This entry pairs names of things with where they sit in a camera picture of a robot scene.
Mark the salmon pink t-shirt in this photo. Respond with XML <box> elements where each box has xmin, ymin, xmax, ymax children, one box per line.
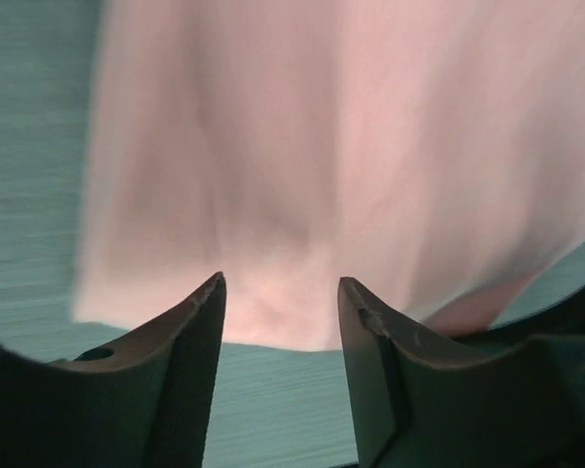
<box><xmin>73</xmin><ymin>1</ymin><xmax>585</xmax><ymax>351</ymax></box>

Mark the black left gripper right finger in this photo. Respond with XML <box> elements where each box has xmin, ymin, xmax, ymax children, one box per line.
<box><xmin>338</xmin><ymin>278</ymin><xmax>585</xmax><ymax>468</ymax></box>

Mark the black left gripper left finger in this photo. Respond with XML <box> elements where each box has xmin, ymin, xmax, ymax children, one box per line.
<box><xmin>0</xmin><ymin>274</ymin><xmax>226</xmax><ymax>467</ymax></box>

